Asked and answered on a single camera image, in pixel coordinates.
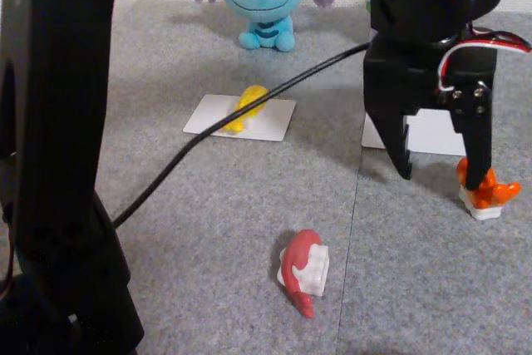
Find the gray carpet tile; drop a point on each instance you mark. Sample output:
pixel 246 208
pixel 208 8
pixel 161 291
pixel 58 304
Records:
pixel 232 197
pixel 436 280

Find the orange shrimp sushi toy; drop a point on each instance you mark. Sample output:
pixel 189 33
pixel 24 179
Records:
pixel 490 197

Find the white rectangular card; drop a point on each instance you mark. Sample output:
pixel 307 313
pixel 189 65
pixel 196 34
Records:
pixel 432 132
pixel 274 122

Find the yellow egg sushi toy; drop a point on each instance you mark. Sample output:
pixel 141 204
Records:
pixel 249 97

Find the red tuna sushi toy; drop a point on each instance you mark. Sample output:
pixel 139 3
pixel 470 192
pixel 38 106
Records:
pixel 303 261

